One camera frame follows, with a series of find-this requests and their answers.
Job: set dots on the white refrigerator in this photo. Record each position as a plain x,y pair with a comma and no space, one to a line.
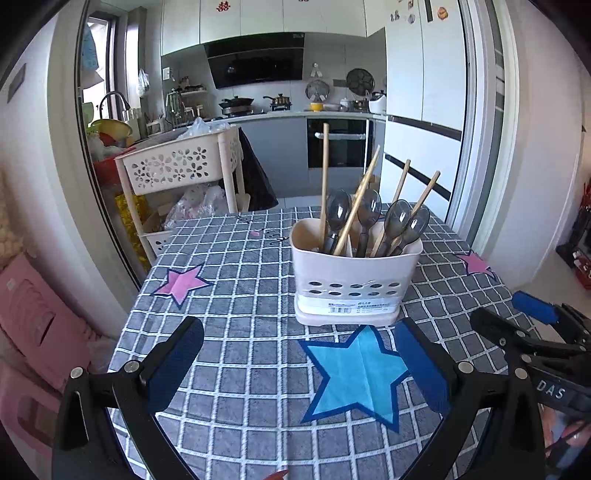
426,100

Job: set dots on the beige perforated storage cart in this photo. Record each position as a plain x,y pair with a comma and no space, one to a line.
195,160

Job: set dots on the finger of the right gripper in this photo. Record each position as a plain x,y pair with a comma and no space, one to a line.
510,338
540,310

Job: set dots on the plain wooden chopstick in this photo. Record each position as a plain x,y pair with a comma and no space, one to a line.
399,189

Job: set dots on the black range hood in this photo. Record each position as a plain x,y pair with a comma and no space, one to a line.
258,58

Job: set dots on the black built-in oven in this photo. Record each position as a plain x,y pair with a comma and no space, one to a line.
350,142

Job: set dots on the right hand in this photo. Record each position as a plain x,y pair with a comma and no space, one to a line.
565,440

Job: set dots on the blue-tipped wooden chopstick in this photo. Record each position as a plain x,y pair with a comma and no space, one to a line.
357,201

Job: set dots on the black wok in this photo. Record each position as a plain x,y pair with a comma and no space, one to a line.
236,106

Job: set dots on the checked grey tablecloth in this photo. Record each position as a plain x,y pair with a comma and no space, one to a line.
239,411

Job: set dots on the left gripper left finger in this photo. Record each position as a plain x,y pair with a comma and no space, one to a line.
86,446

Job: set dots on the white utensil caddy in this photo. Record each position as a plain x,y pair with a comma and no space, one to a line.
333,290

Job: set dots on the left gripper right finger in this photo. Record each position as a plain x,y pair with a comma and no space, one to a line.
512,443

